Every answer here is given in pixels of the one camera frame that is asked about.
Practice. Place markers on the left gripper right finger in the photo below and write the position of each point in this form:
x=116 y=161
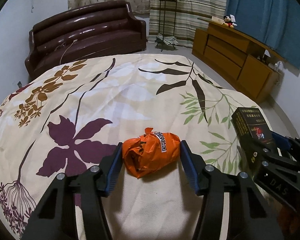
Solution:
x=250 y=216

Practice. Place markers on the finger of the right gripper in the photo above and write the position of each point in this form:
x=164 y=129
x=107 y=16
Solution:
x=287 y=145
x=254 y=152

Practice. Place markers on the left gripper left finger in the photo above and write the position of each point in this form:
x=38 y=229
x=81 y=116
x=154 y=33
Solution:
x=55 y=217

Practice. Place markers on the black cigarette box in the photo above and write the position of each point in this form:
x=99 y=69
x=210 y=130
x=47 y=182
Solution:
x=249 y=123

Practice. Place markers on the orange plastic bag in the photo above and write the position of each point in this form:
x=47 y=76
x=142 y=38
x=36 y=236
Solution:
x=150 y=152

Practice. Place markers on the white router on cabinet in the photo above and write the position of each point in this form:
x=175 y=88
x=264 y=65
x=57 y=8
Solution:
x=277 y=66

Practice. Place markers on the wooden TV cabinet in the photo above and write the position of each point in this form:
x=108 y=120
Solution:
x=237 y=58

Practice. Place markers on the floral beige tablecloth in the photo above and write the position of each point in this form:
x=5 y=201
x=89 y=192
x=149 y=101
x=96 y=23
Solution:
x=73 y=115

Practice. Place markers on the Mickey Mouse plush toy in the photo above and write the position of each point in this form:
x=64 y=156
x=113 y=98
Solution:
x=229 y=21

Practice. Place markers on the beige box on cabinet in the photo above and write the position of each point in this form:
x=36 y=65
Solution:
x=217 y=20

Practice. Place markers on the blue curtain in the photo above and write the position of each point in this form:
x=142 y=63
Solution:
x=275 y=23

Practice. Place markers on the striped cloth on stand shelf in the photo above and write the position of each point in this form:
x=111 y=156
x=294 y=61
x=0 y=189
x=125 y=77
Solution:
x=167 y=40

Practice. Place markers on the black metal plant stand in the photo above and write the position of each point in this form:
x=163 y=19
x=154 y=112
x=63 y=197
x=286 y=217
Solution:
x=167 y=21

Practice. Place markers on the striped curtain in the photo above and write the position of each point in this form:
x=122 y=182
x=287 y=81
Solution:
x=191 y=15

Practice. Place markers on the dark brown leather sofa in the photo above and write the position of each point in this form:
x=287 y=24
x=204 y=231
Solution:
x=96 y=30

